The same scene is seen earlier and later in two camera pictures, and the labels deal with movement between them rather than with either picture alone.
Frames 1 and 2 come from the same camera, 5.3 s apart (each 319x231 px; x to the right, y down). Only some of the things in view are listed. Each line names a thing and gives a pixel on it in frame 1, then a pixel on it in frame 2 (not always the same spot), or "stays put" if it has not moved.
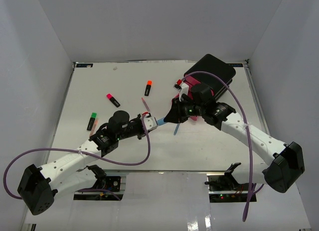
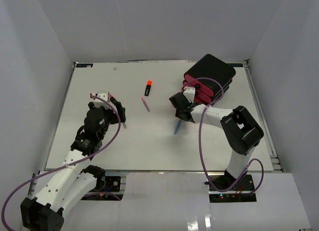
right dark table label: [236, 65] stays put
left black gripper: [139, 119] → [110, 111]
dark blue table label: [86, 65] stays put
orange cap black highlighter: [148, 87] stays put
